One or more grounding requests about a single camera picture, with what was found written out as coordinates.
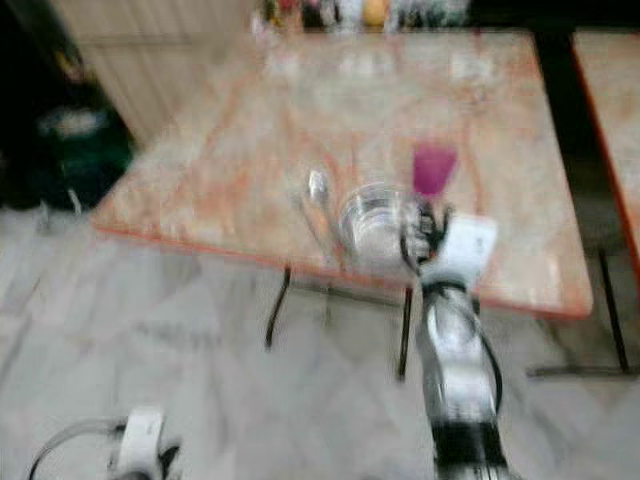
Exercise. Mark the clear glass bowl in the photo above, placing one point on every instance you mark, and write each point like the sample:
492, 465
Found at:
378, 226

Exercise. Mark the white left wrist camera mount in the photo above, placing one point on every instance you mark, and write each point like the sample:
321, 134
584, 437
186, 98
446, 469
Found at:
143, 442

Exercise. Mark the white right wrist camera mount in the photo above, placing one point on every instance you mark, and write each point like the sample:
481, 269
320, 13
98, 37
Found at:
468, 250

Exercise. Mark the purple plastic cup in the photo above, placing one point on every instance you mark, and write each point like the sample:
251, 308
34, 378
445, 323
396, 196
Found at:
433, 168

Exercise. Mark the marble top side table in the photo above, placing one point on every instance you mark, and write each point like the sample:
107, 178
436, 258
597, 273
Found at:
610, 100

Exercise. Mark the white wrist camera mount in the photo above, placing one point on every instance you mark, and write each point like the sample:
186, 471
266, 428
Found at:
143, 442
468, 250

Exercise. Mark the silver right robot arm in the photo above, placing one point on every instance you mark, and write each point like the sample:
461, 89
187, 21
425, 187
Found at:
458, 375

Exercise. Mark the metal spoon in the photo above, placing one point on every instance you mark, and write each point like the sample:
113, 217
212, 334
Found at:
318, 187

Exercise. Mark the dark green bag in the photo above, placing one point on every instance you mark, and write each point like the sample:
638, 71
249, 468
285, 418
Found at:
82, 152

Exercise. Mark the orange fruit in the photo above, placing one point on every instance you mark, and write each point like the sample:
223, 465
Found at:
375, 11

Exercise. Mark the light wooden cabinet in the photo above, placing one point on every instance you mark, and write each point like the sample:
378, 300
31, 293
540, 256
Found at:
160, 55

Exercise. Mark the marble top dining table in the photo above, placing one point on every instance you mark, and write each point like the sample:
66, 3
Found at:
260, 150

